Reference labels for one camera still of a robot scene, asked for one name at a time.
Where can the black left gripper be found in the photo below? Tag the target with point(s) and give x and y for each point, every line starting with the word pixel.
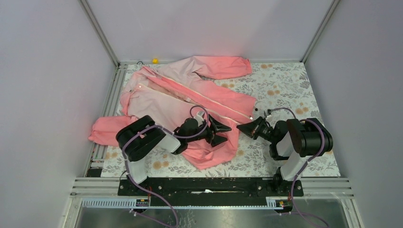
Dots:
pixel 216 127

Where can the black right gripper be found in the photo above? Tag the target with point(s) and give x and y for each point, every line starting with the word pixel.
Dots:
pixel 252 128

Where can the pink zip-up jacket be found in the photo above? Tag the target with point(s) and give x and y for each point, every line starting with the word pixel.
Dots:
pixel 173 92

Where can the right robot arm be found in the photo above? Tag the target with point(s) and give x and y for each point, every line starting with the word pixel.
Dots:
pixel 293 141

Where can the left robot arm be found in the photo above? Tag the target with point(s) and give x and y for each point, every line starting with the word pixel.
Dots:
pixel 142 136

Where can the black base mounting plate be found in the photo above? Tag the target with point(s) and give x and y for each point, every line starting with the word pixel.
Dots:
pixel 212 188

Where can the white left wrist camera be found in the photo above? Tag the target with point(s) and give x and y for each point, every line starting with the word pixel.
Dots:
pixel 200 117

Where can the grey slotted cable duct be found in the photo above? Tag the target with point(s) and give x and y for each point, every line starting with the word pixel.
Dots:
pixel 197 203

